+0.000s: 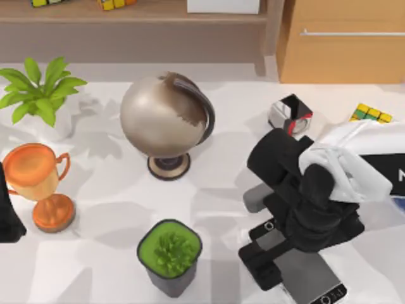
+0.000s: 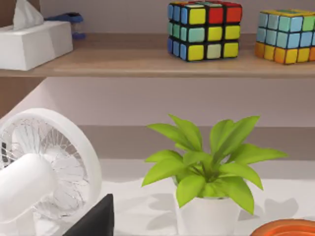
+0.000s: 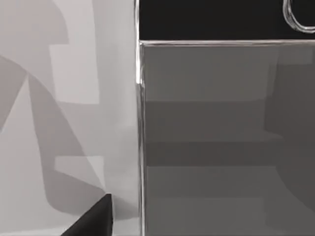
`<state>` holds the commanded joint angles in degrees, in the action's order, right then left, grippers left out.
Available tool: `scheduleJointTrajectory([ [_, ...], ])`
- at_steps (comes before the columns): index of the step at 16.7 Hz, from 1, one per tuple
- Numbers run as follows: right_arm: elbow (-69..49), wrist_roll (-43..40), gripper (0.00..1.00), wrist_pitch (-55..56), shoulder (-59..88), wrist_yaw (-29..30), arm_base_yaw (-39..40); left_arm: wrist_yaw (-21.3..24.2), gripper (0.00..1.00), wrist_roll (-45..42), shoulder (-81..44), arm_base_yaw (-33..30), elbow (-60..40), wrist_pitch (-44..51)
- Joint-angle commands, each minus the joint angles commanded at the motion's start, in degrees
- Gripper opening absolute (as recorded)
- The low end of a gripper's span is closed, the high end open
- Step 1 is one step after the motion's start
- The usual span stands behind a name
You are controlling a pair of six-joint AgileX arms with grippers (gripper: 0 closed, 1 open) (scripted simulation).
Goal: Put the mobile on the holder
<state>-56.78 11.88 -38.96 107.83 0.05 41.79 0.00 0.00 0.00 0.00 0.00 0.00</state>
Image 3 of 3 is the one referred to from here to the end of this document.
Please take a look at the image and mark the silver metal ring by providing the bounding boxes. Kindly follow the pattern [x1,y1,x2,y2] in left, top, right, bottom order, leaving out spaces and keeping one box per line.
[282,0,315,33]

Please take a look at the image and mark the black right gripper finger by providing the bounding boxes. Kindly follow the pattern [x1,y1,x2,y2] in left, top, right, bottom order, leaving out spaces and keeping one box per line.
[60,193,114,236]

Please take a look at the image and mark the grey cabinet with dark inside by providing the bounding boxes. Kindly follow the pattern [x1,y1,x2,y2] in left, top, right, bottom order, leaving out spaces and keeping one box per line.
[134,0,315,236]

